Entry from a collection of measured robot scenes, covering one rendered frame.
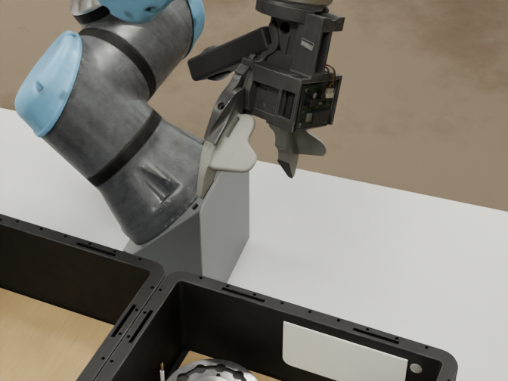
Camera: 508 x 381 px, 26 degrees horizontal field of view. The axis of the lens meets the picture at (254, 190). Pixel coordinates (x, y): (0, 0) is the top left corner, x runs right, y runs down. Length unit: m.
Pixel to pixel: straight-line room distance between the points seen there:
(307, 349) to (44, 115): 0.41
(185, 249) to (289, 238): 0.24
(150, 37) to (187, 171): 0.17
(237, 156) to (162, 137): 0.24
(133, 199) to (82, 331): 0.18
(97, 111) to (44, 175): 0.36
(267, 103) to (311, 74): 0.06
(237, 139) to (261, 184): 0.49
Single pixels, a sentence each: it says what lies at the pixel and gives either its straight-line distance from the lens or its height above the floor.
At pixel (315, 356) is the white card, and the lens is 1.09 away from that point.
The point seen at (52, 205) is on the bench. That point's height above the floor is 0.70.
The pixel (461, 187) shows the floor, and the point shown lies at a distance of 2.68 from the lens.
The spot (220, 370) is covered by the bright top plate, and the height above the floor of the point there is 0.86.
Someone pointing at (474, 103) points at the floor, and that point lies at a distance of 2.96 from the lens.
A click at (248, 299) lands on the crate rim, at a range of 1.08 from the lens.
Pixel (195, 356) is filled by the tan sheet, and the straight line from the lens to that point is 1.16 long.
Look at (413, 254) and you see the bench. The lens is 1.47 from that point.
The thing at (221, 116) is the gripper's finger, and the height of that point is 1.07.
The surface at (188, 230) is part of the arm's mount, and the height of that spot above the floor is 0.86.
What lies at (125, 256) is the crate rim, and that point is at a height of 0.93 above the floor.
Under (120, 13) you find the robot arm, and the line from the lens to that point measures 1.03.
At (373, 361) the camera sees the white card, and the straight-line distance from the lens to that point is 1.06.
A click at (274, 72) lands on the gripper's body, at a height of 1.11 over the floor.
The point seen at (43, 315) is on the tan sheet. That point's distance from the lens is 1.22.
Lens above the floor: 1.71
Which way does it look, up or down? 41 degrees down
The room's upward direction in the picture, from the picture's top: straight up
